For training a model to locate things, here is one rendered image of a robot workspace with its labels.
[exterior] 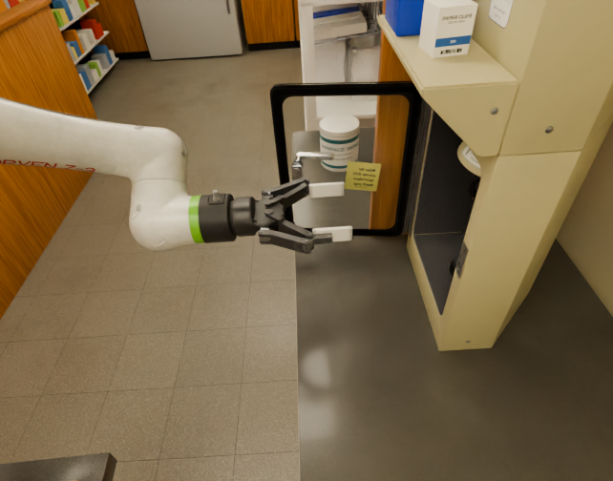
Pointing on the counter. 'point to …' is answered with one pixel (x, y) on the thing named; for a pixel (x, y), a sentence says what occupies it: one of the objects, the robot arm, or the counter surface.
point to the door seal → (353, 93)
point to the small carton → (447, 27)
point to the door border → (357, 94)
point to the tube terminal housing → (531, 156)
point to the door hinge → (417, 166)
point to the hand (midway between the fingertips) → (342, 210)
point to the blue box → (404, 16)
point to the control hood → (460, 90)
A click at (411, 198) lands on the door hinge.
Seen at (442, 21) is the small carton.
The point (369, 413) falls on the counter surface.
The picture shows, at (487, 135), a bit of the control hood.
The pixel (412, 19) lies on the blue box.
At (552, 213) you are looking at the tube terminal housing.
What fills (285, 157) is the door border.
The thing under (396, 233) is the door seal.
